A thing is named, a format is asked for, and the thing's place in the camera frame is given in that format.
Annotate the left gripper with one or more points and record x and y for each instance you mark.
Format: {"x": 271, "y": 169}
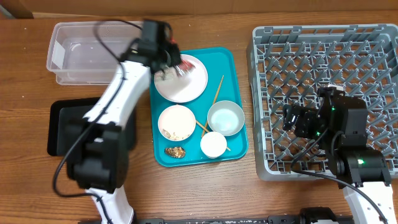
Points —
{"x": 175, "y": 56}

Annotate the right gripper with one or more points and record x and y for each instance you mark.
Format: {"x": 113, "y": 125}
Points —
{"x": 304, "y": 115}

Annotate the white napkin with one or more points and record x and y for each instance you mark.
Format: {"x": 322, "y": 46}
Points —
{"x": 165, "y": 75}

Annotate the red snack wrapper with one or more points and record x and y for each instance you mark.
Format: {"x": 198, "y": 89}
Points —
{"x": 184, "y": 68}

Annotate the small white cup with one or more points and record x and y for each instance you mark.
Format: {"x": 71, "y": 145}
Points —
{"x": 213, "y": 144}

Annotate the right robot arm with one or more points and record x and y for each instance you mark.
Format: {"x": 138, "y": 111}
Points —
{"x": 339, "y": 128}

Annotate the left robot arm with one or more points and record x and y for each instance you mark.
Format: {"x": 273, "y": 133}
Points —
{"x": 97, "y": 155}

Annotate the grey dishwasher rack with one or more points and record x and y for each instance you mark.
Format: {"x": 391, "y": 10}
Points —
{"x": 288, "y": 64}

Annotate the large white plate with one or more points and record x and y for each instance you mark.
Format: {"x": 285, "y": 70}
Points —
{"x": 187, "y": 88}

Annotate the wooden chopstick upright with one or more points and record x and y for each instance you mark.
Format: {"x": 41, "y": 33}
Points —
{"x": 214, "y": 101}

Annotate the teal serving tray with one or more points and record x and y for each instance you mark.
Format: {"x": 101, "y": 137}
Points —
{"x": 218, "y": 61}

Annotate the white bowl with crumbs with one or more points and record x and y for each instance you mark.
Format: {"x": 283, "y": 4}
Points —
{"x": 176, "y": 123}

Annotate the grey-green empty bowl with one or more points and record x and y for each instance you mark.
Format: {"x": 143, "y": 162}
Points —
{"x": 226, "y": 117}

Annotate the clear plastic storage bin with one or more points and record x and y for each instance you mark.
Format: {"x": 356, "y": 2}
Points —
{"x": 77, "y": 58}

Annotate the wooden chopstick slanted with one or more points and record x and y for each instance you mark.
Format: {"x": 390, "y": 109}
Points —
{"x": 202, "y": 126}

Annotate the brown food scrap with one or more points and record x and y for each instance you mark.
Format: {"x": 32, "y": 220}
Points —
{"x": 175, "y": 152}

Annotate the black plastic tray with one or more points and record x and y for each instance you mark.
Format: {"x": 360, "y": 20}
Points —
{"x": 61, "y": 113}

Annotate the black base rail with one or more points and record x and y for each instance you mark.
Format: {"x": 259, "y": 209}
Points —
{"x": 306, "y": 215}

